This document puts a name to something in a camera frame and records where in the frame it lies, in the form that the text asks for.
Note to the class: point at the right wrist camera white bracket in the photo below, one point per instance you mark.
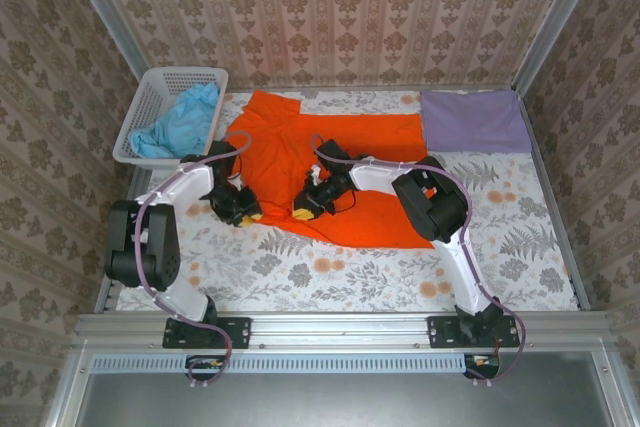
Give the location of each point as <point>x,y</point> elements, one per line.
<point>313,174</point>

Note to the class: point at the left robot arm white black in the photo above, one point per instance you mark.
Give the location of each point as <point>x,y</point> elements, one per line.
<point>150,247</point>

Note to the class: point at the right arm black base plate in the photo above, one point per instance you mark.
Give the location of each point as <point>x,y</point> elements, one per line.
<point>437,332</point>

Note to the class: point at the grey metal sheet panel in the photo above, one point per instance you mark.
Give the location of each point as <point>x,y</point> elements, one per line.
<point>325,402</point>

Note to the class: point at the purple folded t-shirt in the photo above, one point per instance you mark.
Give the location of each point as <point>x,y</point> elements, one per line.
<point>475,122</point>

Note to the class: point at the floral tablecloth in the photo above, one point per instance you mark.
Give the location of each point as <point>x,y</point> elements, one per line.
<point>325,277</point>

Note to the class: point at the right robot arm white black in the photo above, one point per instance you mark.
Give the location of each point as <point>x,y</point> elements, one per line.
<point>435,207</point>

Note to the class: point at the orange t-shirt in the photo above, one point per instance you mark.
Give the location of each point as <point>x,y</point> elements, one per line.
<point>370,137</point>

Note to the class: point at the light blue t-shirt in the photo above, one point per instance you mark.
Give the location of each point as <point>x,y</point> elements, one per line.
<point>185,117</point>

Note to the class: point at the aluminium frame post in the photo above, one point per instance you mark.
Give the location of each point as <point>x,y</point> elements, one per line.
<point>108,12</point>
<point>557,17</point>

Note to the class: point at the aluminium mounting rail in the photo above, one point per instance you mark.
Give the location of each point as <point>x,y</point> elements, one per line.
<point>340,329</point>

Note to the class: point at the white perforated plastic basket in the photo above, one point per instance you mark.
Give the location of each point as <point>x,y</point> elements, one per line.
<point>150,79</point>

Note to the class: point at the aluminium back rail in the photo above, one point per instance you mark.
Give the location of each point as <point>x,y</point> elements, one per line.
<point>350,87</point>

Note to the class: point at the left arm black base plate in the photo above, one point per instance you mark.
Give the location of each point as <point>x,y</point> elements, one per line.
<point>240,332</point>

